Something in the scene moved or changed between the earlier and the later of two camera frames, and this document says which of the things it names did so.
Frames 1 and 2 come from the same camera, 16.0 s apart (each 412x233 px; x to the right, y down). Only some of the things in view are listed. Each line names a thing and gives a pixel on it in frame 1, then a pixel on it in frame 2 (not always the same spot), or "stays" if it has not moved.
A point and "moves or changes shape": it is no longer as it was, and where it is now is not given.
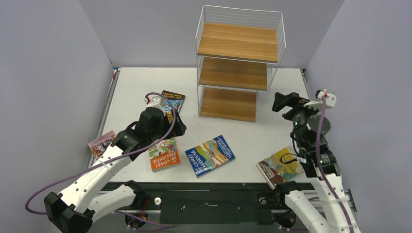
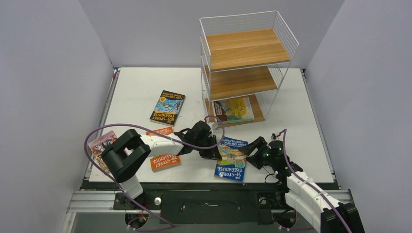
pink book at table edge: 98,146 stays
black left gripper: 179,127 to 213,153
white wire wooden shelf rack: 238,50 moves or changes shape
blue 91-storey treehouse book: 210,155 moves or changes shape
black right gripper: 291,105 to 258,151
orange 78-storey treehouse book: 164,154 stays
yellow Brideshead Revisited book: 281,166 to 233,110
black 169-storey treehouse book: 177,100 stays
